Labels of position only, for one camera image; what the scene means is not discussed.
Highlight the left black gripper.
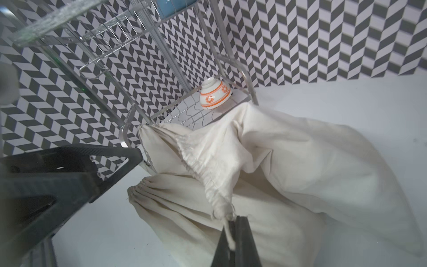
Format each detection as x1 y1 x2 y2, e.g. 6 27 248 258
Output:
1 144 143 267

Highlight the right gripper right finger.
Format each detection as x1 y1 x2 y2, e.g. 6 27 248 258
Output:
235 216 262 267

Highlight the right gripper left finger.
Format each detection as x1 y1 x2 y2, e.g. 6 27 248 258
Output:
211 229 235 267

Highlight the cream cloth bag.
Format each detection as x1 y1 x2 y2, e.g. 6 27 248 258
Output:
127 171 325 267

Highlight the cream drawstring soil bag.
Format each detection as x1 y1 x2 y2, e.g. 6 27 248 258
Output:
139 103 424 255

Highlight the blue bowl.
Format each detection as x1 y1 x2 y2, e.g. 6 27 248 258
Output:
156 0 196 19

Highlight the steel wire dish rack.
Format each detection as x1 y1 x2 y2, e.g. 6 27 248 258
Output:
1 1 266 156

